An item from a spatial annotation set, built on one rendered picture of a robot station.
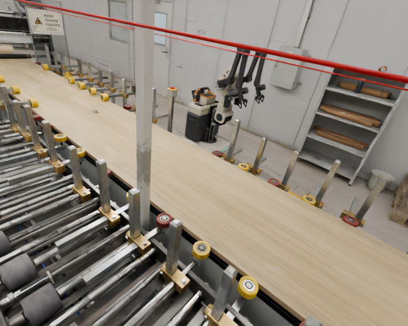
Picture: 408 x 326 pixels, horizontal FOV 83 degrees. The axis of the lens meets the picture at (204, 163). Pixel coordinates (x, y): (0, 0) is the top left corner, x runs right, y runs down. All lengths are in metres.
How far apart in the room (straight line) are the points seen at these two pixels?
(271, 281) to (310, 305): 0.16
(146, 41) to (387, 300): 1.39
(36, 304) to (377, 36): 4.29
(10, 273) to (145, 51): 0.99
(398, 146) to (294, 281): 3.45
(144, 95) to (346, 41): 3.64
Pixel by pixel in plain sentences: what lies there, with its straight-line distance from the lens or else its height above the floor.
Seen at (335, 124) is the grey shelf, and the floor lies 0.69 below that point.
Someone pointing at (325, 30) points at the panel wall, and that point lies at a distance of 4.33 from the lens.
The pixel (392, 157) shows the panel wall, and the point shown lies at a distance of 4.40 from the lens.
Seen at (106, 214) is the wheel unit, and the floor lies 0.85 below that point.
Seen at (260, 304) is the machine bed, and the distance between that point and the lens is 1.20.
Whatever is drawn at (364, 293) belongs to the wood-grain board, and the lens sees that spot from 1.31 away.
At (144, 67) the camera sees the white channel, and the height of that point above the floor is 1.61.
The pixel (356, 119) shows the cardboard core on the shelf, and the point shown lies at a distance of 3.86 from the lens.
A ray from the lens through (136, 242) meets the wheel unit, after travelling 1.18.
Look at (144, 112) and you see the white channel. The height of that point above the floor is 1.44.
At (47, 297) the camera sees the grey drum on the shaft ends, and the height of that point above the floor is 0.85.
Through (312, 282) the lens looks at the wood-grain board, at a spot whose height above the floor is 0.90.
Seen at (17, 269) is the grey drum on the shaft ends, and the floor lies 0.85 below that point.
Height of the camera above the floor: 1.77
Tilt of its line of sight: 31 degrees down
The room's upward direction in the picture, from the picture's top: 9 degrees clockwise
